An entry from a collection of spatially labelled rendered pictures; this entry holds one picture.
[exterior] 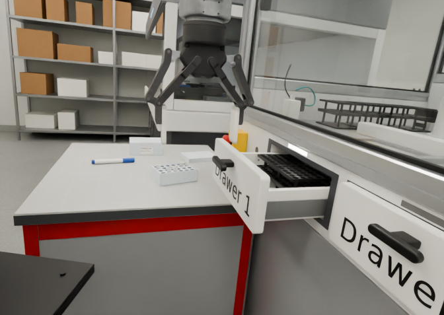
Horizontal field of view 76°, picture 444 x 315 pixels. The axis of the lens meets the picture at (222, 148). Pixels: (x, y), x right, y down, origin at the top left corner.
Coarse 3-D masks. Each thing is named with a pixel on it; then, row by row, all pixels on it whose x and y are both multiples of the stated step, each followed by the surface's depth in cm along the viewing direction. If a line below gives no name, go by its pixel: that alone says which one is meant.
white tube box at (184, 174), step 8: (152, 168) 87; (160, 168) 87; (184, 168) 90; (192, 168) 89; (152, 176) 87; (160, 176) 82; (168, 176) 83; (176, 176) 85; (184, 176) 86; (192, 176) 88; (160, 184) 82; (168, 184) 84
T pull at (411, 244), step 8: (376, 224) 38; (376, 232) 37; (384, 232) 36; (392, 232) 36; (400, 232) 37; (384, 240) 36; (392, 240) 35; (400, 240) 34; (408, 240) 35; (416, 240) 35; (392, 248) 35; (400, 248) 34; (408, 248) 33; (416, 248) 35; (408, 256) 33; (416, 256) 32
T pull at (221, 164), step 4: (216, 156) 63; (216, 160) 60; (220, 160) 60; (224, 160) 60; (228, 160) 61; (232, 160) 61; (216, 164) 60; (220, 164) 58; (224, 164) 57; (228, 164) 60; (232, 164) 60; (220, 168) 57; (224, 168) 57
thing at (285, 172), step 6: (258, 156) 72; (264, 156) 71; (270, 162) 66; (276, 162) 66; (276, 168) 63; (282, 168) 63; (288, 174) 59; (294, 174) 59; (294, 180) 56; (300, 180) 57
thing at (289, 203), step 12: (252, 156) 75; (276, 192) 51; (288, 192) 52; (300, 192) 53; (312, 192) 54; (324, 192) 54; (276, 204) 52; (288, 204) 52; (300, 204) 53; (312, 204) 54; (324, 204) 55; (276, 216) 52; (288, 216) 53; (300, 216) 54; (312, 216) 55
